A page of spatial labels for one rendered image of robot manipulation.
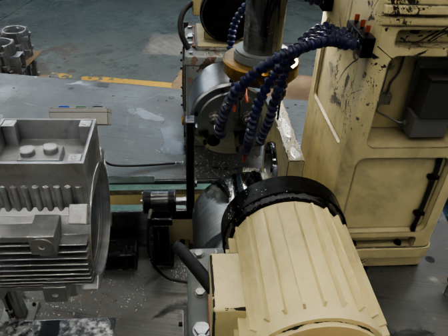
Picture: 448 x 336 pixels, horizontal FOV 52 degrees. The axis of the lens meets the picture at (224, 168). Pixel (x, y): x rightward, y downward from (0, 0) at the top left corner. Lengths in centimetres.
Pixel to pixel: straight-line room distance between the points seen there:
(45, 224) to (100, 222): 17
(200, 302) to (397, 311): 66
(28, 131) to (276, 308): 39
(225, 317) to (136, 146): 125
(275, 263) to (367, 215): 69
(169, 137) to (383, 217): 89
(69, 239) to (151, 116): 137
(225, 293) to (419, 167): 73
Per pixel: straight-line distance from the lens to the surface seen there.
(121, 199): 136
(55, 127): 64
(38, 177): 57
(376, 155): 109
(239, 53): 106
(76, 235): 59
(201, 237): 92
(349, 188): 113
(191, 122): 99
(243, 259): 59
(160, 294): 122
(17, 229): 60
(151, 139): 177
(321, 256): 56
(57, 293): 64
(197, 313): 73
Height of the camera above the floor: 175
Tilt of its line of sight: 36 degrees down
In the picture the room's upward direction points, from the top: 3 degrees clockwise
